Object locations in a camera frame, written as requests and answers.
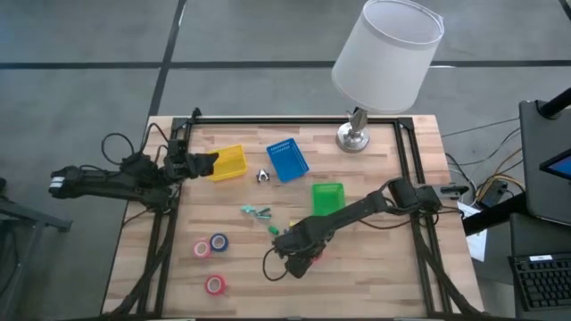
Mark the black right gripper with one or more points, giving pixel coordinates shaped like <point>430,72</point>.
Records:
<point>301,238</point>

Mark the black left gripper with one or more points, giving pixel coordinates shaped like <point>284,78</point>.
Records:
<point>178,168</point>

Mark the black stapler remover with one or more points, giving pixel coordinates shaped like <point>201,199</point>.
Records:
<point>262,173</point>

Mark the blue tape roll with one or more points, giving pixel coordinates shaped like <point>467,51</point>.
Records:
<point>212,242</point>

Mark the pink tape roll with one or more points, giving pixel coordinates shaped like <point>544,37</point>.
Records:
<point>195,249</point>

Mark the red tape roll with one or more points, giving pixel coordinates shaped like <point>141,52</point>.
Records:
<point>208,285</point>

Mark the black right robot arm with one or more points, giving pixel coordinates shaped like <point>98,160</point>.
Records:
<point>357,209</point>

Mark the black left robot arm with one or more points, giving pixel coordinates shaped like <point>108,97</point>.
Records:
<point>102,183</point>

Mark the yellow plastic basket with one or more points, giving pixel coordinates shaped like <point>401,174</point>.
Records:
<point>232,162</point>

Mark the green plastic basket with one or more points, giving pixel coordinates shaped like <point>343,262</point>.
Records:
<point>328,198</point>

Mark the blue plastic basket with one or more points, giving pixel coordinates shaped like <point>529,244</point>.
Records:
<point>287,160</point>

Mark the black metal stand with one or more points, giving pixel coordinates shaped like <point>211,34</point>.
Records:
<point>35,217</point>

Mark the white paper sheet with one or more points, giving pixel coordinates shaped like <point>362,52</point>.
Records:
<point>476,243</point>

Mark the black metal bar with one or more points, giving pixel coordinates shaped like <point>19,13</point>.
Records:
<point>490,216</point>

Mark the silver lamp with white shade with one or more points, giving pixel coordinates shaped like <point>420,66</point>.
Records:
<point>386,58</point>

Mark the black keyboard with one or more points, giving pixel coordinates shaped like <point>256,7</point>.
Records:
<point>544,283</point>

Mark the grey cart top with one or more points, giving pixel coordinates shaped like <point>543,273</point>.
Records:
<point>535,178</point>

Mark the computer monitor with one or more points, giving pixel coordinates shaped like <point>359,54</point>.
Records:
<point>560,166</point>

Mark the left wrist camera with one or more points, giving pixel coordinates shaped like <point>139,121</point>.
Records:
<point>176,147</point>

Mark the black aluminium frame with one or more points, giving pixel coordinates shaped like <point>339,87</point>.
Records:
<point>290,120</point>

